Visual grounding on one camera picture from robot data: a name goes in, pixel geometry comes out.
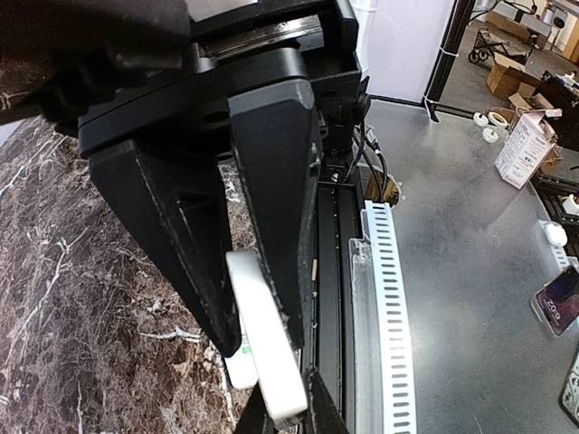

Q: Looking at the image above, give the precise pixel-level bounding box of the white slotted cable duct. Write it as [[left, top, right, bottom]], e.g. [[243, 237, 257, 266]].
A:
[[348, 201, 417, 433]]

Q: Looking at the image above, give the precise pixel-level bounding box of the white remote control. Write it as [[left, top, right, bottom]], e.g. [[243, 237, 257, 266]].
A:
[[224, 321, 258, 390]]

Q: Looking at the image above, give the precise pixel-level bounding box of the right black frame post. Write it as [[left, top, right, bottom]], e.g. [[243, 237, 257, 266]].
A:
[[422, 0, 476, 123]]

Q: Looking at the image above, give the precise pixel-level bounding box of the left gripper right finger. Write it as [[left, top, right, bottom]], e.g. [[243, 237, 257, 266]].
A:
[[303, 367, 348, 434]]

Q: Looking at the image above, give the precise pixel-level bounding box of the white carton box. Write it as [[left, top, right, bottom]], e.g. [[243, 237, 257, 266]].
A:
[[494, 108, 563, 190]]

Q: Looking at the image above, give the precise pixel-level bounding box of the white battery cover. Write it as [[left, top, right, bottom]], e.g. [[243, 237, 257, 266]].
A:
[[226, 250, 308, 423]]

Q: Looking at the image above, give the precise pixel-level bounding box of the smartphone on stand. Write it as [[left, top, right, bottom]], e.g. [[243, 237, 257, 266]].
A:
[[531, 265, 578, 337]]

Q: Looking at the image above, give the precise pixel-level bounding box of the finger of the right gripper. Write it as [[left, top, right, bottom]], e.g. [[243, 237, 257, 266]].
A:
[[229, 79, 322, 348], [89, 139, 241, 357]]

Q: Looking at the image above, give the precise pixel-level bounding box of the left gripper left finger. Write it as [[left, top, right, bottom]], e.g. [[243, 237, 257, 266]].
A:
[[234, 386, 274, 434]]

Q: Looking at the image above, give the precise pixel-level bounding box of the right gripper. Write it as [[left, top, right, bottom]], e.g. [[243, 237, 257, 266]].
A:
[[79, 1, 370, 158]]

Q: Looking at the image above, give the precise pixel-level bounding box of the black front rail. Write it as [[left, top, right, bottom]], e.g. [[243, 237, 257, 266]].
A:
[[312, 172, 363, 433]]

